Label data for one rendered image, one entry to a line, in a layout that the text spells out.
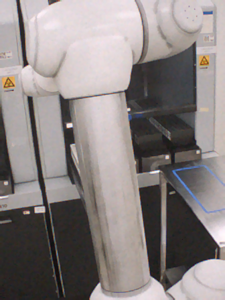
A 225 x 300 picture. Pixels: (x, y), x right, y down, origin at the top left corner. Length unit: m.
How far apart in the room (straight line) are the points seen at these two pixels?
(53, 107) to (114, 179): 1.05
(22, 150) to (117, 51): 1.14
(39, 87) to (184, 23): 0.62
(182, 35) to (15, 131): 1.15
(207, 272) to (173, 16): 0.51
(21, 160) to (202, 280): 1.13
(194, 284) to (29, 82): 0.74
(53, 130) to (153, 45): 1.08
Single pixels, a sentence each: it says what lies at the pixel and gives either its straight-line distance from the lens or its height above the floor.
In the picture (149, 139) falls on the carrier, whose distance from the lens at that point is 1.85.
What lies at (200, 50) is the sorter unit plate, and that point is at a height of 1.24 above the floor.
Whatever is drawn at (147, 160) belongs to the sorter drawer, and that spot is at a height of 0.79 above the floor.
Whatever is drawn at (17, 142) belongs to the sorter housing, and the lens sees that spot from 1.76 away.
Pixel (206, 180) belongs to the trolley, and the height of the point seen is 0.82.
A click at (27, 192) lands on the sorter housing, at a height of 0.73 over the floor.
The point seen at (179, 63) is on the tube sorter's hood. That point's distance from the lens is 1.81.
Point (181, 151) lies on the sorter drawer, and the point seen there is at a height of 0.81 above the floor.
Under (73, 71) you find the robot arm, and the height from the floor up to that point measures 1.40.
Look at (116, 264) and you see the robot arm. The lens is 0.76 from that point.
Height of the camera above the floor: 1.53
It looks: 23 degrees down
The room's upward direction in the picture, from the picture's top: 4 degrees counter-clockwise
